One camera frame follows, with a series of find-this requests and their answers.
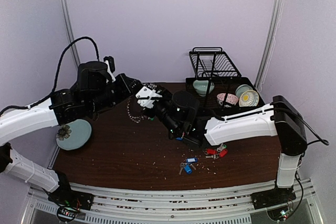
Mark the red key tag bunch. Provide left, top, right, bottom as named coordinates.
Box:
left=203, top=144, right=228, bottom=159

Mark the black wire dish rack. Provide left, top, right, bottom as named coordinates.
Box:
left=185, top=47, right=255, bottom=115

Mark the celadon green bowl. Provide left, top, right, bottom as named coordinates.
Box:
left=193, top=80, right=215, bottom=97

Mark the aluminium frame post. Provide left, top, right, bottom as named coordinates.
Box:
left=60, top=0, right=80, bottom=67
left=255, top=0, right=284, bottom=92

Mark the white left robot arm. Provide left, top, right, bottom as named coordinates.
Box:
left=1, top=57, right=144, bottom=205

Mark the right aluminium frame post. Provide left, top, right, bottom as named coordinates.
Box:
left=255, top=0, right=284, bottom=92

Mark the pale green bowl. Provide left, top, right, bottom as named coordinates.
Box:
left=235, top=84, right=253, bottom=98

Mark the yellow flower plate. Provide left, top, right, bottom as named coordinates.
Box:
left=239, top=90, right=259, bottom=107

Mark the aluminium front rail base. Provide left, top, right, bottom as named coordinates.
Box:
left=20, top=176, right=316, bottom=224

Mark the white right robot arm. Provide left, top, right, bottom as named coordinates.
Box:
left=135, top=87, right=308, bottom=204

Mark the metal disc with key rings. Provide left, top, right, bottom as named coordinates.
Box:
left=127, top=82, right=158, bottom=123

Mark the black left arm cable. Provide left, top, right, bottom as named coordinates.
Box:
left=0, top=36, right=100, bottom=114

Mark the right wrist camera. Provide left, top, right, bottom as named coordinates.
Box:
left=135, top=86, right=162, bottom=109

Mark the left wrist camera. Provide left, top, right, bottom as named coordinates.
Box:
left=103, top=56, right=115, bottom=82

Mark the pink patterned bowl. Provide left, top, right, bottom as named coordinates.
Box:
left=216, top=93, right=239, bottom=108

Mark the blue key tag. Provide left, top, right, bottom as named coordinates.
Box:
left=186, top=157, right=198, bottom=170
left=179, top=163, right=192, bottom=175

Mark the light blue plate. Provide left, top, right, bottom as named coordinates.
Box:
left=56, top=119, right=92, bottom=151

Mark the left aluminium frame post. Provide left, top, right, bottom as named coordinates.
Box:
left=60, top=0, right=80, bottom=67

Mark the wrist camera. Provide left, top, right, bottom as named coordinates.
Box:
left=135, top=86, right=162, bottom=109
left=103, top=56, right=115, bottom=82

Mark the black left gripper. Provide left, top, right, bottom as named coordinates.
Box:
left=87, top=72, right=139, bottom=114

